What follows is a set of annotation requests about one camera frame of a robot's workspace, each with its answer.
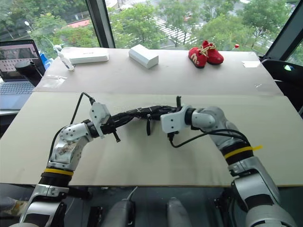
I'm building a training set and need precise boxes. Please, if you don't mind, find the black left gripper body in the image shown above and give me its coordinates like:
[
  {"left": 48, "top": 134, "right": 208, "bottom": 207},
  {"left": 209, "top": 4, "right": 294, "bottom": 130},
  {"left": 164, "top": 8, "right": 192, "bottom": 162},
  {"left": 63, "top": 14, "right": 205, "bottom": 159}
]
[{"left": 100, "top": 117, "right": 121, "bottom": 143}]

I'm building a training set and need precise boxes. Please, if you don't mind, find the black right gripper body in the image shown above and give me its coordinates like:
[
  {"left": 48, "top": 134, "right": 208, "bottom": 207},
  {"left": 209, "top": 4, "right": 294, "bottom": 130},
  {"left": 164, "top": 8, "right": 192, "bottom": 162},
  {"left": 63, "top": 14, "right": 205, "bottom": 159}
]
[{"left": 163, "top": 96, "right": 185, "bottom": 114}]

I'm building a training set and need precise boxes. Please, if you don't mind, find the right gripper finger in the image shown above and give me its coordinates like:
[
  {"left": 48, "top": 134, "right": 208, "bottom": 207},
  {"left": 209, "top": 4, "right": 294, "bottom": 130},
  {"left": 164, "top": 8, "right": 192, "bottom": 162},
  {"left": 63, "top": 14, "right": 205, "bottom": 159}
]
[
  {"left": 150, "top": 112, "right": 169, "bottom": 121},
  {"left": 138, "top": 105, "right": 178, "bottom": 114}
]

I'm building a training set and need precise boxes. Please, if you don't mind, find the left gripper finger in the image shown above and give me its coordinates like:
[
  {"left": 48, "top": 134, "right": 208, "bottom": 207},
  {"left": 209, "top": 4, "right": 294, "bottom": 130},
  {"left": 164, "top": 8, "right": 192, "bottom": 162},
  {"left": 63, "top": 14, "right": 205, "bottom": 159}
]
[
  {"left": 111, "top": 107, "right": 152, "bottom": 123},
  {"left": 115, "top": 113, "right": 152, "bottom": 136}
]

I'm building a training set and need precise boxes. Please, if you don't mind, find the beige cardboard sheet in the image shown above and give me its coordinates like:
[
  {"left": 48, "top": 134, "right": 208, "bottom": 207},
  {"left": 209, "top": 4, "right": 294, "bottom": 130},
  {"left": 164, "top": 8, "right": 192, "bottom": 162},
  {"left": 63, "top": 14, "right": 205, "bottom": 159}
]
[
  {"left": 0, "top": 91, "right": 303, "bottom": 188},
  {"left": 33, "top": 47, "right": 285, "bottom": 96}
]

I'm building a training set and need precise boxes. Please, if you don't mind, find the red shoe with yellow logo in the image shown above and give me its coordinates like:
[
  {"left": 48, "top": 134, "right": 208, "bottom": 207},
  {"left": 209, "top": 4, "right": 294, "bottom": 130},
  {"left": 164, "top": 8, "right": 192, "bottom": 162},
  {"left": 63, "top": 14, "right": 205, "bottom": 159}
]
[{"left": 188, "top": 47, "right": 209, "bottom": 70}]

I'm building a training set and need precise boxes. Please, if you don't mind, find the white rectangular box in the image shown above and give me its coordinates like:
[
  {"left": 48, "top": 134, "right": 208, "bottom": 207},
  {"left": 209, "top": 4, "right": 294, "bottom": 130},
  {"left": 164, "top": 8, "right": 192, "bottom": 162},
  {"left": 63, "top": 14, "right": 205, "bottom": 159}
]
[{"left": 128, "top": 44, "right": 160, "bottom": 70}]

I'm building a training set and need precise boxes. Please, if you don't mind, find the red shoe with beige laces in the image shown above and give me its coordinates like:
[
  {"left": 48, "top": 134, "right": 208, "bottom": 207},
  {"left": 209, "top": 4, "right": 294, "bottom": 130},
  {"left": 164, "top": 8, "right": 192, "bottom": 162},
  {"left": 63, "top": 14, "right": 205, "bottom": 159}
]
[{"left": 200, "top": 40, "right": 224, "bottom": 65}]

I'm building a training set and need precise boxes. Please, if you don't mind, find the flat white box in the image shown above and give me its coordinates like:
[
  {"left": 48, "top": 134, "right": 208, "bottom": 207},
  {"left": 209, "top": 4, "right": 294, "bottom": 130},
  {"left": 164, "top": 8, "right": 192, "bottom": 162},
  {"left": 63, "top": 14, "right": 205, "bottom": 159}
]
[{"left": 61, "top": 47, "right": 110, "bottom": 65}]

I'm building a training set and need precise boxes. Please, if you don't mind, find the clear plastic bag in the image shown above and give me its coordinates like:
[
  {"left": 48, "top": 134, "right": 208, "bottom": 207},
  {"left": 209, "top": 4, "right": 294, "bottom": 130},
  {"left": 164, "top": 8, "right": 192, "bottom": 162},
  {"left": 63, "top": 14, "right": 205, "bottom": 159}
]
[{"left": 42, "top": 74, "right": 66, "bottom": 88}]

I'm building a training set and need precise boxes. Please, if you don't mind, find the small clear plastic bottle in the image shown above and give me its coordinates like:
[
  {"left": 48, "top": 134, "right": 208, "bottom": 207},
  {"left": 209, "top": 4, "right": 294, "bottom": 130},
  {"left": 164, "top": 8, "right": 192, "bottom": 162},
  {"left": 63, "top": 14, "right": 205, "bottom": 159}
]
[{"left": 53, "top": 44, "right": 76, "bottom": 72}]

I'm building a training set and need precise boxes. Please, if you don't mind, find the dark rounded grey shape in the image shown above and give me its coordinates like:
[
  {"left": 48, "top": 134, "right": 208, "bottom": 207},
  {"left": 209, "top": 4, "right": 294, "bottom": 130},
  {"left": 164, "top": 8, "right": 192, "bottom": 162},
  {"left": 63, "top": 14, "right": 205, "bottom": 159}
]
[
  {"left": 101, "top": 198, "right": 136, "bottom": 227},
  {"left": 166, "top": 197, "right": 193, "bottom": 227}
]

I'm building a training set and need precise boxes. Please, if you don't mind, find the white paper label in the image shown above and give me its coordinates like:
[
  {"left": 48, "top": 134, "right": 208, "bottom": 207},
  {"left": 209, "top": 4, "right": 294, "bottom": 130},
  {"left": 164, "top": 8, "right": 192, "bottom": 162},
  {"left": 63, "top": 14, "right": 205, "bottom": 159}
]
[{"left": 241, "top": 60, "right": 261, "bottom": 69}]

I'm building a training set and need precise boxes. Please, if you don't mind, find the blue plastic bag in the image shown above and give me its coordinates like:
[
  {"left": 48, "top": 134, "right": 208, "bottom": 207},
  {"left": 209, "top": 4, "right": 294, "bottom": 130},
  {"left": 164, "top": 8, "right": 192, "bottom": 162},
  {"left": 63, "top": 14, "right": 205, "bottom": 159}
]
[{"left": 38, "top": 50, "right": 54, "bottom": 71}]

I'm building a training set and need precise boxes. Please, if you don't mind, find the black cylindrical device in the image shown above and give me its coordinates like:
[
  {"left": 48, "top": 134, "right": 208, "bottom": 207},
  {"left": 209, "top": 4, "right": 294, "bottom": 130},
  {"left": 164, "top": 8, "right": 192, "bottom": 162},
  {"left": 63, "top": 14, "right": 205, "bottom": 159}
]
[{"left": 15, "top": 61, "right": 44, "bottom": 87}]

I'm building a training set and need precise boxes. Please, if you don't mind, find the open grey laptop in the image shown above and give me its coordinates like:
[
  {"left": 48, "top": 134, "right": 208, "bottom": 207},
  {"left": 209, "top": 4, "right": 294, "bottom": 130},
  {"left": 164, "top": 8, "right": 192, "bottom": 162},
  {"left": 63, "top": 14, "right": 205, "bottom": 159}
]
[{"left": 0, "top": 39, "right": 46, "bottom": 111}]

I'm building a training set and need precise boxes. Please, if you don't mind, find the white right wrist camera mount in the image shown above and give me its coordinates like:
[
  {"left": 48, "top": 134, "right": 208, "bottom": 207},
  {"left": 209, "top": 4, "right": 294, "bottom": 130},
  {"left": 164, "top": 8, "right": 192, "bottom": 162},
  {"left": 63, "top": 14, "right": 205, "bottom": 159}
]
[{"left": 160, "top": 105, "right": 193, "bottom": 134}]

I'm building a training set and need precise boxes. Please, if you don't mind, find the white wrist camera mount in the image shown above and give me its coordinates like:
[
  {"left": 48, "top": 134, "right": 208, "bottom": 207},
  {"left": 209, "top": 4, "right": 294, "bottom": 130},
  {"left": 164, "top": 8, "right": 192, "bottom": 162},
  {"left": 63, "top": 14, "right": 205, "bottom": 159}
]
[
  {"left": 89, "top": 101, "right": 111, "bottom": 140},
  {"left": 160, "top": 105, "right": 193, "bottom": 134}
]

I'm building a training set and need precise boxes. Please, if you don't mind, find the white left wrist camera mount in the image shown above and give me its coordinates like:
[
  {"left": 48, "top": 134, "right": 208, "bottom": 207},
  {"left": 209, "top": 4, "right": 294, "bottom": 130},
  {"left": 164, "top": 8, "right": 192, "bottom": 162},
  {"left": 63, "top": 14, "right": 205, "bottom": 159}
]
[{"left": 89, "top": 101, "right": 111, "bottom": 140}]

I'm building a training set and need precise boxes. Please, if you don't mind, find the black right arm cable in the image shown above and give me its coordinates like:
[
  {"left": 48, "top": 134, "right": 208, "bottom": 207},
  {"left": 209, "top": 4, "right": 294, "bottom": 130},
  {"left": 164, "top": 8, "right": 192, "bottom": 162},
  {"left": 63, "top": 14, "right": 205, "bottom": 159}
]
[{"left": 167, "top": 129, "right": 251, "bottom": 148}]

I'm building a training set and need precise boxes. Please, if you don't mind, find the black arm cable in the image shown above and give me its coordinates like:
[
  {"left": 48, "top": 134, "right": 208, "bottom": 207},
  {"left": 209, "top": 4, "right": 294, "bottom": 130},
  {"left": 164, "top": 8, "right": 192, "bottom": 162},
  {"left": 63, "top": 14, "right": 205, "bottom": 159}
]
[
  {"left": 48, "top": 92, "right": 97, "bottom": 164},
  {"left": 167, "top": 129, "right": 251, "bottom": 148}
]

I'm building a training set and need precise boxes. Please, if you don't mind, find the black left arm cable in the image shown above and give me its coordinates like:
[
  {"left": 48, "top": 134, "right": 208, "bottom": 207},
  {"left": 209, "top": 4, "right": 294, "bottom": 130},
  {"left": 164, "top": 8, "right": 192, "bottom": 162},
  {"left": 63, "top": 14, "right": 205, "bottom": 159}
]
[{"left": 48, "top": 92, "right": 97, "bottom": 164}]

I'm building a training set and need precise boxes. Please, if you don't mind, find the thin white cable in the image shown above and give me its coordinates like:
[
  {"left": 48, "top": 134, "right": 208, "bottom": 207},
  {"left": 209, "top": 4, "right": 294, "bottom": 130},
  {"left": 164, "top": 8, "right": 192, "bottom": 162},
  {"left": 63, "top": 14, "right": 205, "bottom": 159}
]
[{"left": 127, "top": 186, "right": 138, "bottom": 202}]

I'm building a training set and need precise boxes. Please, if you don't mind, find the yellow cable tie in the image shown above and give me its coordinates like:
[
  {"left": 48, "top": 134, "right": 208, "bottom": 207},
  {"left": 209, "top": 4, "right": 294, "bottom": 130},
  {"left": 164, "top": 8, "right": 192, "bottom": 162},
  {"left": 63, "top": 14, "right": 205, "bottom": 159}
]
[{"left": 224, "top": 145, "right": 263, "bottom": 159}]

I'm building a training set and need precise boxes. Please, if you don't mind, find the dark window frame post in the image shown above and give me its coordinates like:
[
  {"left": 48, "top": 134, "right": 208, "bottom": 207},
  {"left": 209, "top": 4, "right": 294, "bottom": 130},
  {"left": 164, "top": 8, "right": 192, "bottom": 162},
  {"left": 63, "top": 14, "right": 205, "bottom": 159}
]
[
  {"left": 267, "top": 0, "right": 303, "bottom": 61},
  {"left": 84, "top": 0, "right": 116, "bottom": 49}
]

